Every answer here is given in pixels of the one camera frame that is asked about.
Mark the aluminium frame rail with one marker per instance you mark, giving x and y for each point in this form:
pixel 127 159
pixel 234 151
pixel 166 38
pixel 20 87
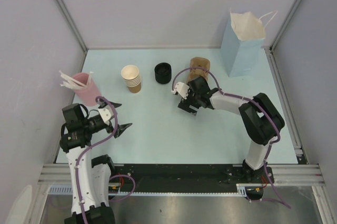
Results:
pixel 55 174

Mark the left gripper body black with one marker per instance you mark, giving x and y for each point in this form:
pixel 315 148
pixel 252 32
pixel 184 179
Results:
pixel 95 125

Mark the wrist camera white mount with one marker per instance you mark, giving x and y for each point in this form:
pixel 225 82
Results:
pixel 106 113
pixel 181 89

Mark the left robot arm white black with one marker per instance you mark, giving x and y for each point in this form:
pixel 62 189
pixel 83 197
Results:
pixel 89 176

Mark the light blue paper bag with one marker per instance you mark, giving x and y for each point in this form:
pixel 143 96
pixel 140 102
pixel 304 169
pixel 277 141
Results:
pixel 243 37

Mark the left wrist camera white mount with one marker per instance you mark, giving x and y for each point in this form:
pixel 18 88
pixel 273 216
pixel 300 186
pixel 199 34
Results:
pixel 106 113

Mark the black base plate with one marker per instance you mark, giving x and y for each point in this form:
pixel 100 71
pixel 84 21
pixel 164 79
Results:
pixel 192 179

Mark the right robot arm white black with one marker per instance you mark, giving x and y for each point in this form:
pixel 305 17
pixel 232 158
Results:
pixel 261 119

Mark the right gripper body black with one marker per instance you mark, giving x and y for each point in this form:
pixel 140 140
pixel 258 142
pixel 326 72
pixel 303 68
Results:
pixel 193 97

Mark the brown cup carrier stack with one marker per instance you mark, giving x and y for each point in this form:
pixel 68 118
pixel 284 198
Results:
pixel 199 66

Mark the stack of brown paper cups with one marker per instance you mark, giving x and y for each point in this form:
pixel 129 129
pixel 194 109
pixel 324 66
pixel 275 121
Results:
pixel 131 76

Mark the pink cup holder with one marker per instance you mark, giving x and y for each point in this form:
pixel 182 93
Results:
pixel 87 94

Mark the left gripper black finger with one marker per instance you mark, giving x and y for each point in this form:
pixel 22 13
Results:
pixel 108 104
pixel 119 129

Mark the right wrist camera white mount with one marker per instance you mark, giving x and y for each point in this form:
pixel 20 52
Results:
pixel 181 89

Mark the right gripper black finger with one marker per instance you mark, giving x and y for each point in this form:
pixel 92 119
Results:
pixel 194 107
pixel 184 105

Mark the stack of black lids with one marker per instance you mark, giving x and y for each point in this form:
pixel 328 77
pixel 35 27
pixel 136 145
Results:
pixel 163 73

